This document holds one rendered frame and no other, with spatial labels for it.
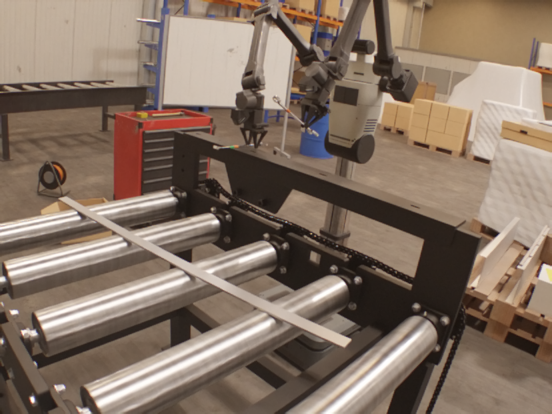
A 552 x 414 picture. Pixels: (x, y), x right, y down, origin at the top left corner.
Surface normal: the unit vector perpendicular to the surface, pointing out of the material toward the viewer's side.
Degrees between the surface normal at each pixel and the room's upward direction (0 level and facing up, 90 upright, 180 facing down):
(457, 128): 90
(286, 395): 0
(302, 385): 0
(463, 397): 0
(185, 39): 90
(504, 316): 90
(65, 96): 90
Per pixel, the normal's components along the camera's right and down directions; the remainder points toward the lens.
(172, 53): 0.40, 0.34
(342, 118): -0.70, 0.15
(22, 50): 0.74, 0.30
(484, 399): 0.12, -0.94
